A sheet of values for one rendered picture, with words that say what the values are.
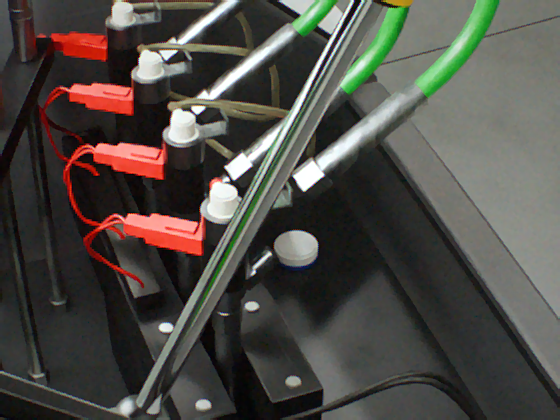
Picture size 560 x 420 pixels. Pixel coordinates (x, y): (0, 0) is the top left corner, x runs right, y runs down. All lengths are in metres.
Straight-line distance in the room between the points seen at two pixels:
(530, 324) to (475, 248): 0.09
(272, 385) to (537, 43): 2.33
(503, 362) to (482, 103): 1.89
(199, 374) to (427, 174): 0.31
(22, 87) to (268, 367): 0.27
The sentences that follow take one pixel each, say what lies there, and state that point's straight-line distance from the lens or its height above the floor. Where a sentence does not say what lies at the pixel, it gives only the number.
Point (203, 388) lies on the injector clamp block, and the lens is 0.83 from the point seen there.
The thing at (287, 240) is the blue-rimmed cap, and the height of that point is 0.85.
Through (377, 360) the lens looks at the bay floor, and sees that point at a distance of 1.06.
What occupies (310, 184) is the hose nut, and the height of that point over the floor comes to 1.12.
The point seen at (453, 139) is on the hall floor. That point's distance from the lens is 2.70.
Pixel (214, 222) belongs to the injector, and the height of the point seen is 1.11.
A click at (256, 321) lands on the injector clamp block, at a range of 0.88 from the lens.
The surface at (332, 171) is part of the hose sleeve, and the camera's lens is 0.76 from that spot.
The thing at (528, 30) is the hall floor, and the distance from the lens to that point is 3.14.
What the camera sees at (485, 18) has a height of 1.22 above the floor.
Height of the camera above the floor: 1.60
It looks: 40 degrees down
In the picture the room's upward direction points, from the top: 1 degrees clockwise
